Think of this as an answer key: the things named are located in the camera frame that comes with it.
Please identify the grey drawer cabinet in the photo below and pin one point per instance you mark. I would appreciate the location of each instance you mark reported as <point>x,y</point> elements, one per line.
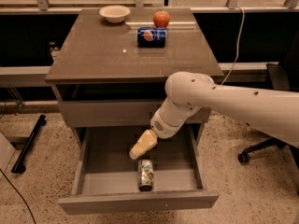
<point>102,61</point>

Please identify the grey top drawer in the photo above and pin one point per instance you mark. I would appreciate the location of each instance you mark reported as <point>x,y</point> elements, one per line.
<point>105,113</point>

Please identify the open grey middle drawer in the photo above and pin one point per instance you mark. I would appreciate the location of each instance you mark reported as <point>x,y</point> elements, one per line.
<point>106,177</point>

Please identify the black bar on floor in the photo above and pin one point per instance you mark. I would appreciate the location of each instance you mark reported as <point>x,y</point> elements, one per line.
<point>19,167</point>

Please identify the red apple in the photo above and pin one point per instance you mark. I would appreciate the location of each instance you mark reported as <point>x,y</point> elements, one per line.
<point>161,19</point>

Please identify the white bowl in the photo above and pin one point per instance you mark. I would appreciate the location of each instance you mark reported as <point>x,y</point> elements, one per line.
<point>114,14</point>

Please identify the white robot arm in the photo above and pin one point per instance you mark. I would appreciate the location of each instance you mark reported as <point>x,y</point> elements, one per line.
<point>242,104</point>

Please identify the blue pepsi can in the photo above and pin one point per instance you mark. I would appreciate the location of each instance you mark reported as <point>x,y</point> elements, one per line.
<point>150,37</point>

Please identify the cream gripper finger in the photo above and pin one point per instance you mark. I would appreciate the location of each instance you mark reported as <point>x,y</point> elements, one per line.
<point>146,141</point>

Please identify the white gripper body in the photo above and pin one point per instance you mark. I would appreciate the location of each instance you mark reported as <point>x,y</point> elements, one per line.
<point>163,127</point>

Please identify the black office chair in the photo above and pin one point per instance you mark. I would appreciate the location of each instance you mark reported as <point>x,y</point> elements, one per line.
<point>280,108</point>

